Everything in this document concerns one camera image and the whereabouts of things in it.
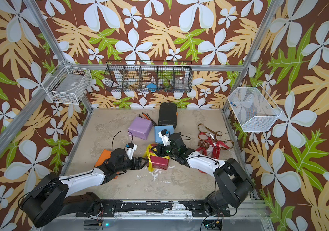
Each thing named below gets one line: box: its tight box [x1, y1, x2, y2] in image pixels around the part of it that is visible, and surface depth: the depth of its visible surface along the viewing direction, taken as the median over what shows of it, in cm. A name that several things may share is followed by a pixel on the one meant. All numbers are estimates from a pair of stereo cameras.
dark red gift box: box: [149, 143, 170, 170], surface depth 85 cm
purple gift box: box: [127, 116, 153, 141], surface depth 103 cm
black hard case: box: [157, 102, 178, 130], surface depth 114 cm
